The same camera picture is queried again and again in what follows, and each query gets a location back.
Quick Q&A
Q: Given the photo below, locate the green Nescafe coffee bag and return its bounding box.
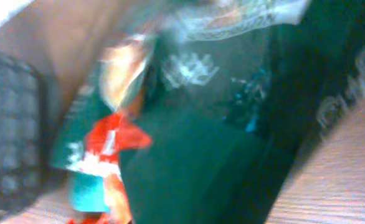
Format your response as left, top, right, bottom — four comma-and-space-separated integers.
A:
49, 0, 365, 223

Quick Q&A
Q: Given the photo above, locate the grey plastic laundry basket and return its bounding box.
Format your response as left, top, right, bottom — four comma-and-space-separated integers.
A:
0, 52, 44, 214

